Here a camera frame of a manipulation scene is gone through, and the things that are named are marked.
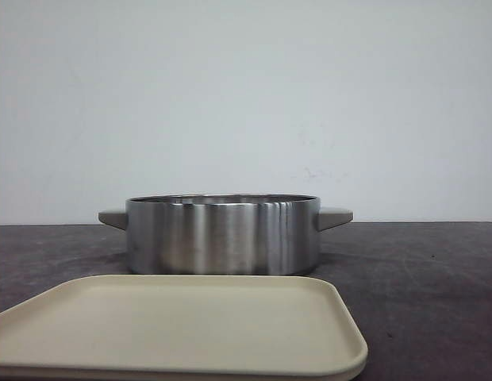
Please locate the stainless steel steamer pot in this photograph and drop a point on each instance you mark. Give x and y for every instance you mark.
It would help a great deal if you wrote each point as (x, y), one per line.
(224, 234)

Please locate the cream plastic tray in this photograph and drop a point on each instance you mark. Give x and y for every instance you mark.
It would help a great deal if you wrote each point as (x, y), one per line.
(183, 327)

